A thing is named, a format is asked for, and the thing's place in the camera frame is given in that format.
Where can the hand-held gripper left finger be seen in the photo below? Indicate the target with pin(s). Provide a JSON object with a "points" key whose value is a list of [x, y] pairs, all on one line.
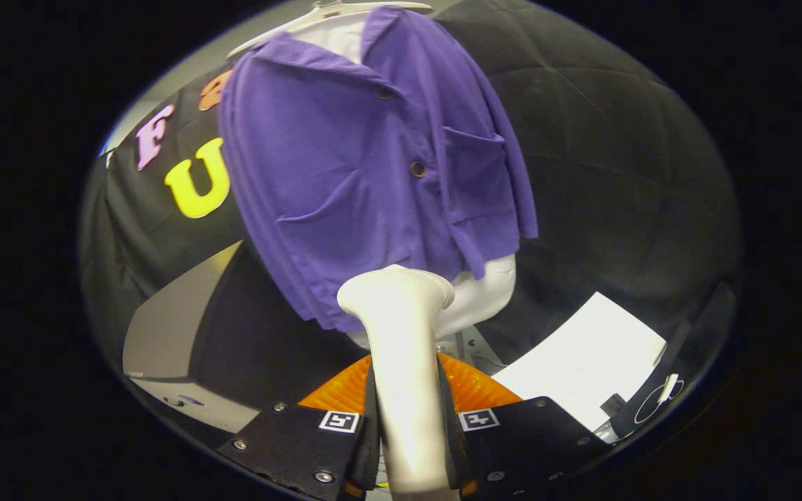
{"points": [[370, 456]]}

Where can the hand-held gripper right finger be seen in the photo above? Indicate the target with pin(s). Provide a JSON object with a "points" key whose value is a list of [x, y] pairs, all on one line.
{"points": [[451, 452]]}

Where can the white garment steamer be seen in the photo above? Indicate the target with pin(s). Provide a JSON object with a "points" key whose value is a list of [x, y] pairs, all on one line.
{"points": [[404, 348]]}

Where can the white shirt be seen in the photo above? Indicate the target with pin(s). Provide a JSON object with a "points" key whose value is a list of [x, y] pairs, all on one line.
{"points": [[481, 292]]}

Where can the purple jacket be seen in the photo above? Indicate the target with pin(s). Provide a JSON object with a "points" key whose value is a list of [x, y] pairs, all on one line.
{"points": [[345, 160]]}

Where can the white clothes hanger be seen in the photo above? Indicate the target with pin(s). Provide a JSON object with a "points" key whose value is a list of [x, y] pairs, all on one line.
{"points": [[317, 15]]}

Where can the grey metal stand base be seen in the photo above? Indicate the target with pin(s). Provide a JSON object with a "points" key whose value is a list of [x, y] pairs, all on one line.
{"points": [[472, 346]]}

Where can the white paper sheet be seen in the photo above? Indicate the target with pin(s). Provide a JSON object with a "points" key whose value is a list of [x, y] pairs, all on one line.
{"points": [[582, 362]]}

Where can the grey cabinet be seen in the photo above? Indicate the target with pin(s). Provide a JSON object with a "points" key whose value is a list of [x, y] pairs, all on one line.
{"points": [[171, 327]]}

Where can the black backdrop cloth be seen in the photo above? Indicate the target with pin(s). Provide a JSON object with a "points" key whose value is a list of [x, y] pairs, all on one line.
{"points": [[617, 174]]}

